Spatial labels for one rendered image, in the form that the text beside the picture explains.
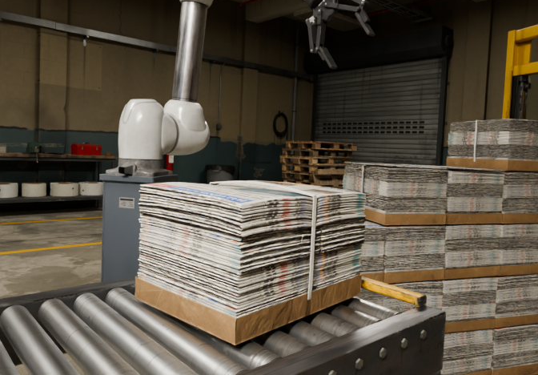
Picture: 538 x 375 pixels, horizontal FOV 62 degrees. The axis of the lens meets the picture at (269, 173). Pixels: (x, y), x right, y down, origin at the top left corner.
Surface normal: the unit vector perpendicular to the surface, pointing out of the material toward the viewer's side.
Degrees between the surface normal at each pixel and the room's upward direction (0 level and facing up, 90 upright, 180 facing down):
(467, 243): 90
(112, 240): 90
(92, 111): 90
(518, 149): 90
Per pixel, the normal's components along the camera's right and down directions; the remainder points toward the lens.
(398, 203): 0.30, 0.07
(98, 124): 0.65, 0.07
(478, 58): -0.76, 0.00
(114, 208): -0.22, 0.04
